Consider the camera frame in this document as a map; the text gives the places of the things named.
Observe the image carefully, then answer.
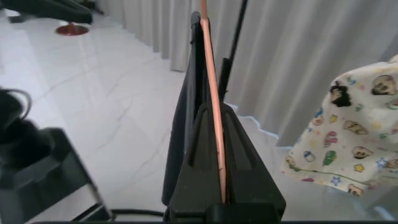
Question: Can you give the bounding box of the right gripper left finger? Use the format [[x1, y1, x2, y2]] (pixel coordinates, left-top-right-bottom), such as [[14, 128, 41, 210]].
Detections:
[[169, 102, 225, 222]]

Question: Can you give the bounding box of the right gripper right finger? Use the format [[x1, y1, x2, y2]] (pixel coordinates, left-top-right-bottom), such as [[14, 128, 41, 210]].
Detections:
[[220, 102, 287, 222]]

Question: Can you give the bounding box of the dark grey garment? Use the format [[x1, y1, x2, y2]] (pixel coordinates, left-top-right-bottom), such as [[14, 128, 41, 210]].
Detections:
[[160, 11, 213, 207]]

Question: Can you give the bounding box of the pink clothes hanger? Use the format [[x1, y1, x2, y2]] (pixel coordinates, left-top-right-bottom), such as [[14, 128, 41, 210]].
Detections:
[[200, 0, 228, 203]]

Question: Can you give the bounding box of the cream printed garment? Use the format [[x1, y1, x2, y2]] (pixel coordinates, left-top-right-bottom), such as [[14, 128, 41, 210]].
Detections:
[[279, 54, 398, 198]]

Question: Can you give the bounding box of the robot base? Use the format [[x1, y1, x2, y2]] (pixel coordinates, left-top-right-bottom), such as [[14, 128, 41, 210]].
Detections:
[[0, 127, 113, 222]]

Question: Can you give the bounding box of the black clothes rack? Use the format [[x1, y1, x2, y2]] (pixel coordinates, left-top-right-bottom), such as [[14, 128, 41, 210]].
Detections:
[[216, 0, 249, 103]]

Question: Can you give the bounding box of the white curtain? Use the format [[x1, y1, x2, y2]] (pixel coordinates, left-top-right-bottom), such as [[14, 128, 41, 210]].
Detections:
[[96, 0, 398, 147]]

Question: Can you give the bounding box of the red round disc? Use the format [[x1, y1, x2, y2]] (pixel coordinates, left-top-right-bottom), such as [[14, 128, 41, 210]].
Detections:
[[55, 22, 90, 37]]

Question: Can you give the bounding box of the black cable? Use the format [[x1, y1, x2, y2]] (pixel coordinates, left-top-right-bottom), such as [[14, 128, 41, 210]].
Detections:
[[110, 208, 166, 218]]

